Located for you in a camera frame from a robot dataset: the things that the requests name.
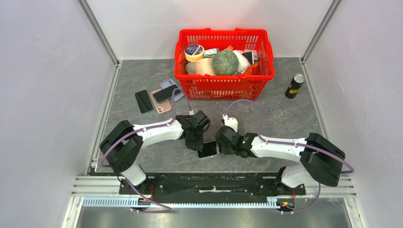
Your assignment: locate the black white packet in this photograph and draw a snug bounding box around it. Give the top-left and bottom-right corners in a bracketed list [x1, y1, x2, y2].
[242, 50, 259, 65]

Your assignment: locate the black smartphone silver edge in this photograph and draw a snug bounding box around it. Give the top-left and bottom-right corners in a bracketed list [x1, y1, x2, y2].
[197, 141, 217, 158]

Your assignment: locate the small teal box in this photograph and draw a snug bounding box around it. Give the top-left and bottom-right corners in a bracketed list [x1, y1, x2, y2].
[203, 48, 220, 57]

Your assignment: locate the masking tape roll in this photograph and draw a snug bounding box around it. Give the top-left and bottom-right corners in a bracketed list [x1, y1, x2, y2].
[184, 44, 205, 63]

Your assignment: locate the red plastic shopping basket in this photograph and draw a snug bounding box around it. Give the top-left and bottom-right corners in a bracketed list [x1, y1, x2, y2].
[174, 28, 275, 100]

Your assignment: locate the lilac phone case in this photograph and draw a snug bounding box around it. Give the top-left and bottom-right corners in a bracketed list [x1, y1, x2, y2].
[160, 78, 184, 102]

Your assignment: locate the pink phone case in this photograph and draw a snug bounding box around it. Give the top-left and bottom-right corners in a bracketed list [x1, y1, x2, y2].
[150, 89, 171, 114]

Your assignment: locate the slotted aluminium rail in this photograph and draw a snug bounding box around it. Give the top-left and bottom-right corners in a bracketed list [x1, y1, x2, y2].
[82, 196, 279, 209]

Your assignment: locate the orange snack packet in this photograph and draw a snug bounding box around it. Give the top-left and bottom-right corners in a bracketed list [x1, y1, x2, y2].
[243, 62, 259, 76]

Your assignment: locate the beige paper bag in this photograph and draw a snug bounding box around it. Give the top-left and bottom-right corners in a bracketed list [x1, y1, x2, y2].
[185, 58, 215, 76]

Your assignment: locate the black yellow drink can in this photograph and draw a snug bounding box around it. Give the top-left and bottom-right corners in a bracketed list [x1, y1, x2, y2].
[285, 74, 305, 99]

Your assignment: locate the white plastic bag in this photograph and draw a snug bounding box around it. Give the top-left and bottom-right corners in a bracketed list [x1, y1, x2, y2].
[232, 50, 250, 74]

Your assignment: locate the dark green smartphone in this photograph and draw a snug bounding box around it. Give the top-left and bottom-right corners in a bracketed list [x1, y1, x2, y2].
[152, 85, 181, 103]

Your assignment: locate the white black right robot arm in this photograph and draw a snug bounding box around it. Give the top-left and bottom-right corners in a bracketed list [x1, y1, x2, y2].
[215, 115, 345, 194]

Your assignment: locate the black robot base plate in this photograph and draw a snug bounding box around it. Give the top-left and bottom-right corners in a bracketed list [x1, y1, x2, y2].
[137, 172, 306, 204]

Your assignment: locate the green patterned ball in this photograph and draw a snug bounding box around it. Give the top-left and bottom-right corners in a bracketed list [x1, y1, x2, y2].
[211, 49, 239, 76]

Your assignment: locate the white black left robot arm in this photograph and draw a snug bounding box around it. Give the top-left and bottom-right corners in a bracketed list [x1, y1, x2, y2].
[99, 111, 211, 194]

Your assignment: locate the dark smartphone on table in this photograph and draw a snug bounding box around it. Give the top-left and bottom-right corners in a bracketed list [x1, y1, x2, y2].
[135, 90, 154, 114]

